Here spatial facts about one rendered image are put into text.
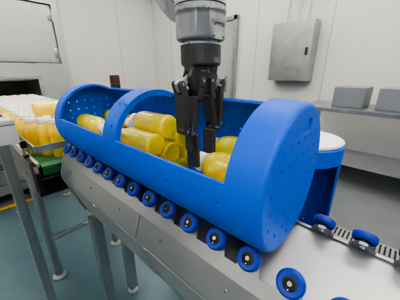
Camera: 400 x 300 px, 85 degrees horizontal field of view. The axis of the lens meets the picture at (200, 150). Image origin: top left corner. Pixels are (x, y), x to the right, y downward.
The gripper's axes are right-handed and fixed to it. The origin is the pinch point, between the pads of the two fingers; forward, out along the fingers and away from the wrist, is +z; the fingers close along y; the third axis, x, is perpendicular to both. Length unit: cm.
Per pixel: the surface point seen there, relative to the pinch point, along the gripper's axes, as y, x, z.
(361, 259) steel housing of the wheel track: 13.3, -30.7, 20.3
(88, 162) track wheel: -5, 51, 15
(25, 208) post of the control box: -23, 93, 45
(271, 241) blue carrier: -3.0, -18.4, 12.2
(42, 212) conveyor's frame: -14, 111, 60
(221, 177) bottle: -3.0, -7.5, 3.5
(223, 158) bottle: -1.1, -6.6, 0.2
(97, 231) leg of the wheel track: -2, 66, 56
